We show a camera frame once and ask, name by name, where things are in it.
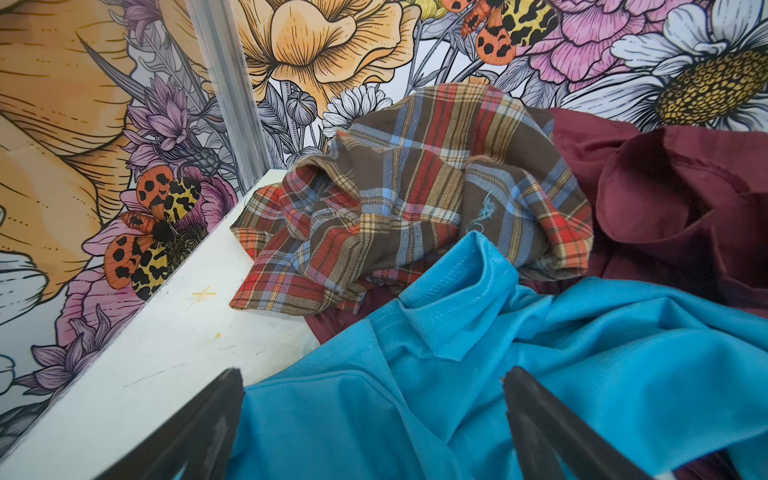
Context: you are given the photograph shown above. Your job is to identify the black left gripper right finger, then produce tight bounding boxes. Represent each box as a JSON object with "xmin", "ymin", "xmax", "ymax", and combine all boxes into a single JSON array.
[{"xmin": 503, "ymin": 366, "xmax": 649, "ymax": 480}]

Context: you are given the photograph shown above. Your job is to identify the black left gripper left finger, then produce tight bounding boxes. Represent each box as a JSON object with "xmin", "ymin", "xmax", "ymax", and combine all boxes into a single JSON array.
[{"xmin": 98, "ymin": 368, "xmax": 244, "ymax": 480}]

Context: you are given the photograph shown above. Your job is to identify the turquoise cloth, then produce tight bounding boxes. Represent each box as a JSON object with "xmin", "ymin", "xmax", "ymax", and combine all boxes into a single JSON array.
[{"xmin": 227, "ymin": 233, "xmax": 767, "ymax": 479}]

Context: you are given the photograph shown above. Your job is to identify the maroon cloth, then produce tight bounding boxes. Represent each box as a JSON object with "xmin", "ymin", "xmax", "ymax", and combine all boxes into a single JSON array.
[{"xmin": 304, "ymin": 107, "xmax": 768, "ymax": 480}]

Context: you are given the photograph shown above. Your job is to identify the plaid brown red cloth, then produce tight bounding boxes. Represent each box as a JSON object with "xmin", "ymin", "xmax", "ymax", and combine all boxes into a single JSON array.
[{"xmin": 230, "ymin": 83, "xmax": 594, "ymax": 316}]

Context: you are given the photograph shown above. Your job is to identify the aluminium left rear corner post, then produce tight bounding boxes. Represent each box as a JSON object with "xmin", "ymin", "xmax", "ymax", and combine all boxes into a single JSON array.
[{"xmin": 187, "ymin": 0, "xmax": 270, "ymax": 192}]

